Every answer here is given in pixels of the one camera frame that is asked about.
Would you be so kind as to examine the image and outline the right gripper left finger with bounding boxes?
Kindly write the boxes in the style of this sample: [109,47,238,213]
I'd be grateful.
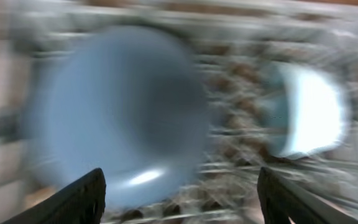
[2,168,106,224]

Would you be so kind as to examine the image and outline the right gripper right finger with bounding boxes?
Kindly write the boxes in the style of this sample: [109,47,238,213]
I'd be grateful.
[257,167,358,224]

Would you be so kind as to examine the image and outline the light blue rice bowl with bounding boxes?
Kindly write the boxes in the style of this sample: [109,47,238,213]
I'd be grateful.
[257,62,351,159]

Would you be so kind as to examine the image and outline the dark blue bowl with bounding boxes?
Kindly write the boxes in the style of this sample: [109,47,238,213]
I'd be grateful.
[23,26,209,208]

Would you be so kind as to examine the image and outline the grey dishwasher rack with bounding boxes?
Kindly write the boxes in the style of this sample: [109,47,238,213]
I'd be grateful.
[0,1,358,223]

